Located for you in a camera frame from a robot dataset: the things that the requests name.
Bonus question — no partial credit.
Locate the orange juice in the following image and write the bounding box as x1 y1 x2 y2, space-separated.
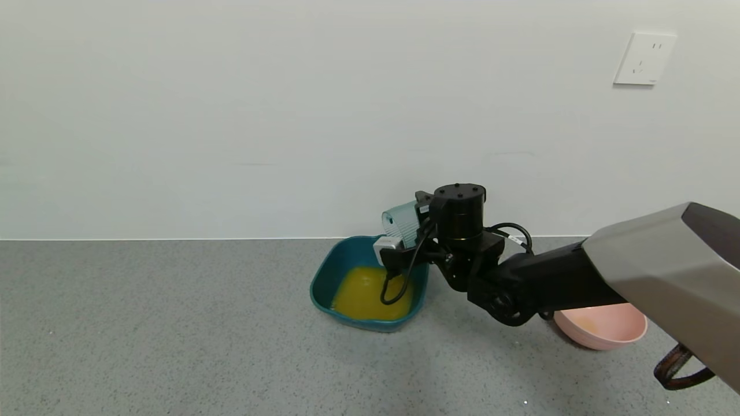
331 265 415 322

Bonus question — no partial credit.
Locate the black cable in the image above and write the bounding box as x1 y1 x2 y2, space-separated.
380 222 534 306

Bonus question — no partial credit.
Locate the white wall socket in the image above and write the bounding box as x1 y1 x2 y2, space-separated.
613 31 678 86

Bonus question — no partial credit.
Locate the teal square tray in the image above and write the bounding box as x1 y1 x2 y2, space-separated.
310 235 430 333

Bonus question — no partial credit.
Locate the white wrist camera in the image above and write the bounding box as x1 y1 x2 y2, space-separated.
373 234 406 267

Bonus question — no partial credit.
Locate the dark strap loop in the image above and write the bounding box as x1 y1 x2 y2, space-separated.
653 343 716 391

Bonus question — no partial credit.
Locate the ribbed clear glass cup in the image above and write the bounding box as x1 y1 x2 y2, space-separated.
381 199 433 250

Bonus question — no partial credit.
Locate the pink bowl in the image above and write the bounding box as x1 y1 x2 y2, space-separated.
553 303 648 351

